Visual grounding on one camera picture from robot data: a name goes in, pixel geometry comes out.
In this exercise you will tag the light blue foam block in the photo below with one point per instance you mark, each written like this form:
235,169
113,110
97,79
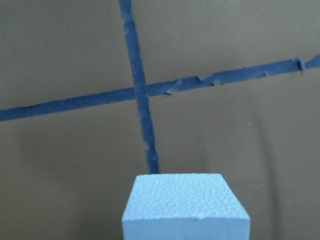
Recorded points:
184,206

